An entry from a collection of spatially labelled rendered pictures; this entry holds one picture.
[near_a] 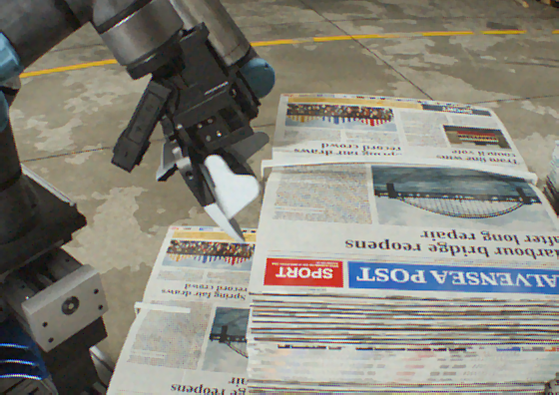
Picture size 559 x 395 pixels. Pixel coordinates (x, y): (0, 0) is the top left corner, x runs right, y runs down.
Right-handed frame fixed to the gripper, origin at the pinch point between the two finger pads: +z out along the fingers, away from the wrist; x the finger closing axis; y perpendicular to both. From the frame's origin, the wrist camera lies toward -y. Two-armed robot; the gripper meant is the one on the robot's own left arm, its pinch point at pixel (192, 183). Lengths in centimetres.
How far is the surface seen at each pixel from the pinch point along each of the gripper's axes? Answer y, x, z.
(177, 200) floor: -86, -37, -119
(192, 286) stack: -2.6, 3.9, 21.7
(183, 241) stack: -2.6, 0.8, 12.2
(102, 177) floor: -86, -78, -136
